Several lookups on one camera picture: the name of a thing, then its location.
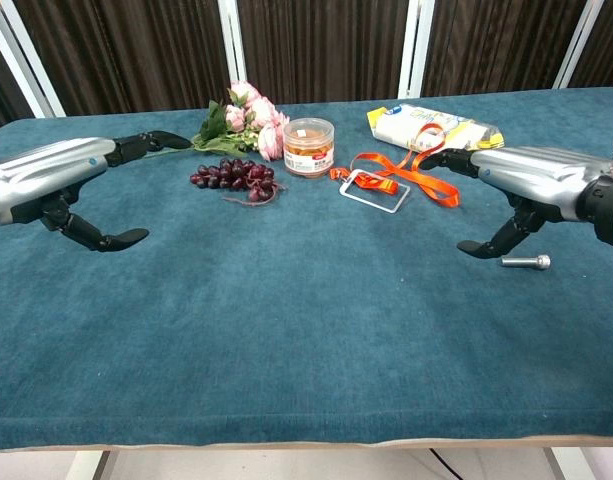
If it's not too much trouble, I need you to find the orange lanyard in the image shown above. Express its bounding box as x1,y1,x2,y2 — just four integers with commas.
329,123,461,208

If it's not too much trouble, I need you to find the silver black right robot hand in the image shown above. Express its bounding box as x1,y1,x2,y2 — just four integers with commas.
418,145,613,260

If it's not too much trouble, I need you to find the white yellow snack bag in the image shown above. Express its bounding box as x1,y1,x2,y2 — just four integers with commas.
366,103,506,153

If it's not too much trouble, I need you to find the white table leg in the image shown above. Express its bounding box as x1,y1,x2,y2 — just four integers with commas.
64,449,113,480
544,447,593,480

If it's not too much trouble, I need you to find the black cable under table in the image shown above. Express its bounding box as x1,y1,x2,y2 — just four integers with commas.
428,448,458,480

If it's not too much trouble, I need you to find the pink artificial flower bouquet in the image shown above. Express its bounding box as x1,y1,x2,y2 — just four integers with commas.
144,81,291,163

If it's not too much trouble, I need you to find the round brown lidded container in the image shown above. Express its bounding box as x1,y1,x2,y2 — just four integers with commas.
282,117,336,177

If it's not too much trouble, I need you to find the small silver metal cylinder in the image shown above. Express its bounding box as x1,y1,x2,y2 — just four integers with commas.
501,254,553,270

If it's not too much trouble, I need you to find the white partition post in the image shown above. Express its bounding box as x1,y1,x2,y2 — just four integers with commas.
397,0,434,100
0,0,67,119
552,0,603,90
216,0,248,86

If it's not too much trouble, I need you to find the dark red grape bunch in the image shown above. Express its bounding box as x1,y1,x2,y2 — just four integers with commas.
189,157,287,207

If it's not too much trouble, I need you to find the clear badge holder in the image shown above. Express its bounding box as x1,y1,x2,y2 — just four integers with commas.
338,168,412,215

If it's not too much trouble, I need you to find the blue table cloth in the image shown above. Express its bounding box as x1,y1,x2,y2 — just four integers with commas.
0,87,613,450

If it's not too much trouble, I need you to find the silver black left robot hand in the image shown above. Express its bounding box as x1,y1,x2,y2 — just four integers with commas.
0,130,193,253

